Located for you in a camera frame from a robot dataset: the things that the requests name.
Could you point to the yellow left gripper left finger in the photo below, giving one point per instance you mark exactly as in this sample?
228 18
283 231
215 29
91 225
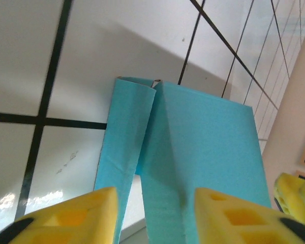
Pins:
73 218

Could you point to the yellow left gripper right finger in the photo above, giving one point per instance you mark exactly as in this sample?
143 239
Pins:
233 218

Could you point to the teal and white paper box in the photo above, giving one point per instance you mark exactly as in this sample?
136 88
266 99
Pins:
206 152

